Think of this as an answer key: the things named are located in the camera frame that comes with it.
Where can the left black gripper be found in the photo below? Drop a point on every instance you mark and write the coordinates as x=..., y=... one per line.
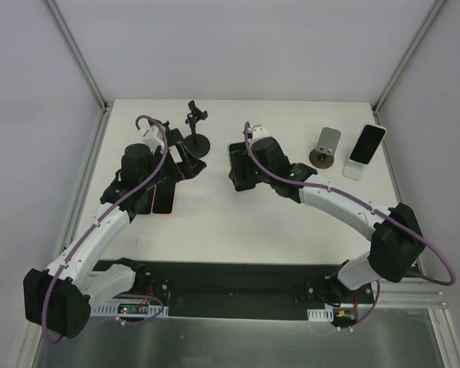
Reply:
x=178, y=162

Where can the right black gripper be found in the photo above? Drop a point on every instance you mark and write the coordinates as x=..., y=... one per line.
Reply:
x=237, y=167

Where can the black round-base phone stand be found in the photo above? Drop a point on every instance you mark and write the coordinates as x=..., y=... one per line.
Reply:
x=198, y=144

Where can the black folding phone stand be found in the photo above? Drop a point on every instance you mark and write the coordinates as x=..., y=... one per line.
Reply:
x=173, y=135

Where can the silver-edged phone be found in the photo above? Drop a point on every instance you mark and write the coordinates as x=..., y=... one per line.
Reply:
x=233, y=150

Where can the pink-case phone front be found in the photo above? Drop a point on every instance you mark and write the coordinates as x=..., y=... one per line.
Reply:
x=163, y=198

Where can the pink-case phone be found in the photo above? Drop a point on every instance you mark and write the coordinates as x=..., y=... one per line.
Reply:
x=367, y=143
x=163, y=198

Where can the brown round-base phone stand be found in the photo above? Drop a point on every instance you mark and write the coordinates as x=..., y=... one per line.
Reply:
x=322, y=156

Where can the black phone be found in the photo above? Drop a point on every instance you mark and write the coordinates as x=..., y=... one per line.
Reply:
x=144, y=209

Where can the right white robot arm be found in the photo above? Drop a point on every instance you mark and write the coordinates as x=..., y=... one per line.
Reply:
x=391, y=231

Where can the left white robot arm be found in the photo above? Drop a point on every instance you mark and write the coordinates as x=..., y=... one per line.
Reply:
x=61, y=297

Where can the white phone stand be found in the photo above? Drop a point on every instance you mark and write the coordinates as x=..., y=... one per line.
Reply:
x=354, y=170

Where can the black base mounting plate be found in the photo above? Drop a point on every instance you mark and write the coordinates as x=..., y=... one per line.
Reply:
x=233, y=291

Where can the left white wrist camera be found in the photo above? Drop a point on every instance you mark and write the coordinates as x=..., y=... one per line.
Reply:
x=153, y=137

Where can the right aluminium table rail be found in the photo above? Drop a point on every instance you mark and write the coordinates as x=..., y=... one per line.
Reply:
x=394, y=183

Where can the left aluminium frame post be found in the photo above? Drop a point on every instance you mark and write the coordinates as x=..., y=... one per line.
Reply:
x=76, y=54

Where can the aluminium frame post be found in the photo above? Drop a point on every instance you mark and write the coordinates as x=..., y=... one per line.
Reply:
x=76, y=54
x=426, y=25

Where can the right white cable duct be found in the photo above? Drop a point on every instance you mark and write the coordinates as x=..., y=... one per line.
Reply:
x=321, y=315

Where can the right aluminium frame post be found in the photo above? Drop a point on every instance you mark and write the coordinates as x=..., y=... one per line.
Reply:
x=426, y=25

